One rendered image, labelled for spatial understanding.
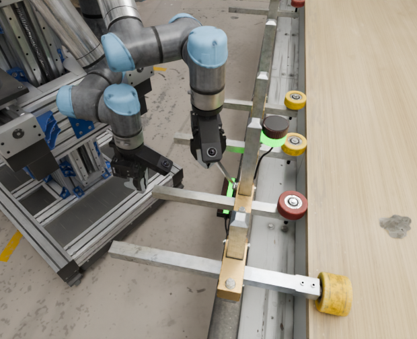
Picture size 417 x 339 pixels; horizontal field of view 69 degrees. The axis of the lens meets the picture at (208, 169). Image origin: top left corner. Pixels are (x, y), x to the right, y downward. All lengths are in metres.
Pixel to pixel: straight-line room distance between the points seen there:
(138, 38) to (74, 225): 1.26
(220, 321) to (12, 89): 0.94
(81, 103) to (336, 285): 0.67
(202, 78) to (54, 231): 1.34
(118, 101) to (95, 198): 1.17
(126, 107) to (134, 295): 1.19
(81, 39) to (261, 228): 0.82
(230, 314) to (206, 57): 0.67
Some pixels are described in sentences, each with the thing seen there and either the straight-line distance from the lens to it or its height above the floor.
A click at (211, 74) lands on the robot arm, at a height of 1.28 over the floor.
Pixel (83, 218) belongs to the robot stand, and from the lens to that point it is 1.77.
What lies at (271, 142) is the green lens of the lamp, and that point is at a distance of 0.73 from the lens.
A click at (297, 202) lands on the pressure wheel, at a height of 0.90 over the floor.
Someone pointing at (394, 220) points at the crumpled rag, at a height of 0.91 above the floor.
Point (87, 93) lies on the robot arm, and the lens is 0.77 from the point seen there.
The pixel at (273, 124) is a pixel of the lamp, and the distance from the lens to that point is 0.72.
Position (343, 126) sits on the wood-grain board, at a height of 0.90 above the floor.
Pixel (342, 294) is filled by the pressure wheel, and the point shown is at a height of 0.98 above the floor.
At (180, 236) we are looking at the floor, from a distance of 1.83.
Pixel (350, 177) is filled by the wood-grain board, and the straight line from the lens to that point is 1.00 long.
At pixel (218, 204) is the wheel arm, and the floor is 0.85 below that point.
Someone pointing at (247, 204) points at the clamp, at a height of 0.87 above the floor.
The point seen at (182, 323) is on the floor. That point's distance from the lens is 1.65.
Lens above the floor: 1.60
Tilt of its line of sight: 49 degrees down
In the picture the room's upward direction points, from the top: straight up
